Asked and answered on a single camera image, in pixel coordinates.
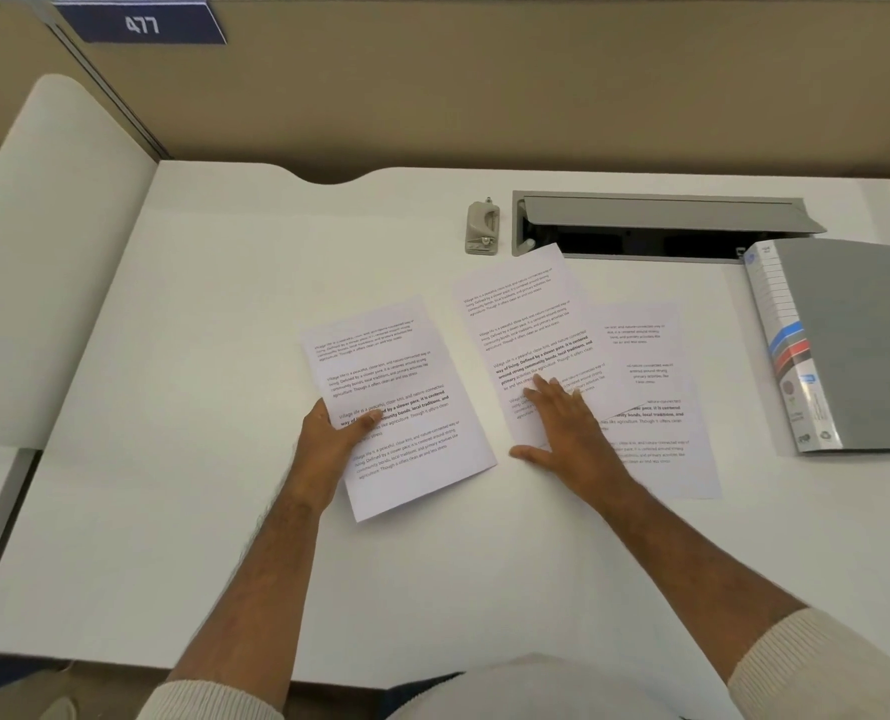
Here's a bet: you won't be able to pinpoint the person's left hand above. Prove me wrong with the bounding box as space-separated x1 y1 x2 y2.
292 396 385 511

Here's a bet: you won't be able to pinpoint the cream knit sweater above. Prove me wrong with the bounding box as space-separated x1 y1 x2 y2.
137 606 890 720

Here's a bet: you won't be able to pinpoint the blue number sign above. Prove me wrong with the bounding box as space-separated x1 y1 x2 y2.
53 0 229 46

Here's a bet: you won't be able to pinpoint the dark blue trousers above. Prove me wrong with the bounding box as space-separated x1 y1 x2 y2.
384 670 465 720

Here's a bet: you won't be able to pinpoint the gray hole punch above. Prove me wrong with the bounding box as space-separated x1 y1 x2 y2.
465 198 502 255

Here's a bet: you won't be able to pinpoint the person's right forearm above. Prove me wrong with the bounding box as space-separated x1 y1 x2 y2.
587 471 810 683

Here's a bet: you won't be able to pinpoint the person's right hand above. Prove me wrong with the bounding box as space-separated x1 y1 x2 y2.
509 372 626 505

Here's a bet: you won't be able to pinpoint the wide beige partition panel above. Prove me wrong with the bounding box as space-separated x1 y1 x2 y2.
43 0 890 181

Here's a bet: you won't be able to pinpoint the grey ring binder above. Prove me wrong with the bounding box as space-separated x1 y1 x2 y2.
741 237 890 455

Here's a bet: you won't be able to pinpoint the person's left forearm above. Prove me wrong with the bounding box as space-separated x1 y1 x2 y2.
165 483 328 710

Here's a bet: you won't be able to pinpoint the gray desk cable tray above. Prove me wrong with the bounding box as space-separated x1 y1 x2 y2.
511 189 827 263

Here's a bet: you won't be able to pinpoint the white curved desk divider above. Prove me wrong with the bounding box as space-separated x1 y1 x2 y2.
0 72 160 449

